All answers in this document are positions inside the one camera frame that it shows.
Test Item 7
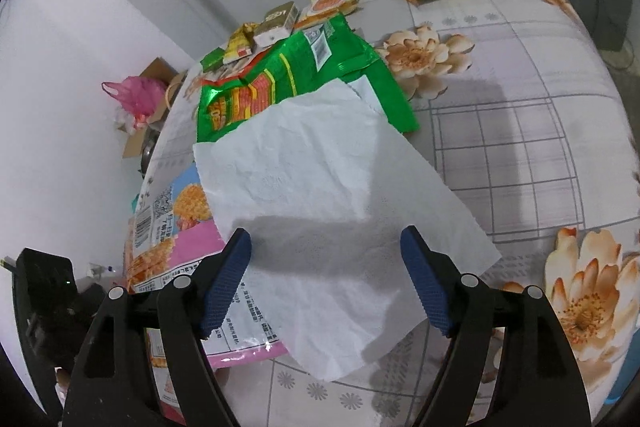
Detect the white and gold small carton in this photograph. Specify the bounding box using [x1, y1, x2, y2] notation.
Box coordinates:
[252, 1, 301, 46]

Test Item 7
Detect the white tissue paper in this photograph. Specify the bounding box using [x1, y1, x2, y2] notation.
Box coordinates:
[192, 79, 503, 383]

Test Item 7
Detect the small yellow packet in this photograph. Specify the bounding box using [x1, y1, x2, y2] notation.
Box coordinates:
[222, 22, 261, 65]

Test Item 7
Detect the pink plastic bag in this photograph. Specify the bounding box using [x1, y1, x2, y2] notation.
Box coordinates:
[101, 76, 168, 128]

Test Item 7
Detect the cardboard box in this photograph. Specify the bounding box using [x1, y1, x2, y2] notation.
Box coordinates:
[120, 57, 188, 160]

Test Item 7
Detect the pink snack bag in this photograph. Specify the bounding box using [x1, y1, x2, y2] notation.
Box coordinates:
[122, 164, 288, 413]

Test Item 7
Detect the small green packet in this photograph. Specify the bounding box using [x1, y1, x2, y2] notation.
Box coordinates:
[201, 48, 226, 72]

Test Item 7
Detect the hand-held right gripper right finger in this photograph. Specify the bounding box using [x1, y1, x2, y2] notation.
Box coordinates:
[400, 225, 593, 427]

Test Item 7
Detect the floral tablecloth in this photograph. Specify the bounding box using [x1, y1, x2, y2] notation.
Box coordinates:
[122, 0, 640, 427]

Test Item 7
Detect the green snack bag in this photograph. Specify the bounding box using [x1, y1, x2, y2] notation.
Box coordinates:
[196, 13, 420, 142]

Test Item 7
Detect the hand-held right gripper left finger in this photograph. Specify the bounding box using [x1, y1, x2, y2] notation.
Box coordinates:
[60, 228, 253, 427]

